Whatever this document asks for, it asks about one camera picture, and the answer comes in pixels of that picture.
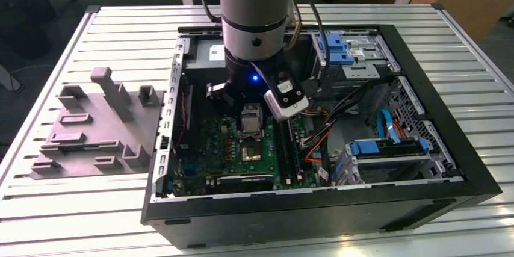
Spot metal socket cover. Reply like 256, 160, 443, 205
235, 109, 266, 141

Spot CPU socket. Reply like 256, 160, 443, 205
239, 141, 266, 163

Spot grey power supply unit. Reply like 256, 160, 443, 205
183, 39, 242, 110

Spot black RAM slot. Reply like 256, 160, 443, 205
276, 120, 294, 185

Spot blue disk carrier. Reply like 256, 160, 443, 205
326, 33, 355, 66

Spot green motherboard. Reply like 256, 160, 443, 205
167, 109, 322, 197

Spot grey tall disk bay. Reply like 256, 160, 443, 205
311, 32, 402, 99

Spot black graphics card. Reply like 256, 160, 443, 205
214, 173, 276, 194

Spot hard disk in blue carrier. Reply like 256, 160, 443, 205
348, 138, 430, 158

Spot grey parts rack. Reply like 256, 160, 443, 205
28, 66, 168, 181

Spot blue port connector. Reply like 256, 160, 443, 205
162, 178, 176, 197

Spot RAM stick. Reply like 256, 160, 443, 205
57, 144, 104, 152

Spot grey low disk bay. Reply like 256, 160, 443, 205
344, 136, 463, 184

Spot black PC case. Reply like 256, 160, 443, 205
139, 23, 505, 250

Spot black office chair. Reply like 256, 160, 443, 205
0, 0, 56, 61

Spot small grey wrist camera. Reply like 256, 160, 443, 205
206, 81, 228, 99

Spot white camera black label face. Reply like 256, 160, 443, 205
263, 71, 311, 120

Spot black cable bundle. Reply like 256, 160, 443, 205
300, 75, 394, 149

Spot thick black camera cable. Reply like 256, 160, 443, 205
292, 0, 336, 98

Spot orange wire bundle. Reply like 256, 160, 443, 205
303, 136, 335, 166

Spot blue flat data wire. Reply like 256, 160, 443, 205
376, 108, 402, 146

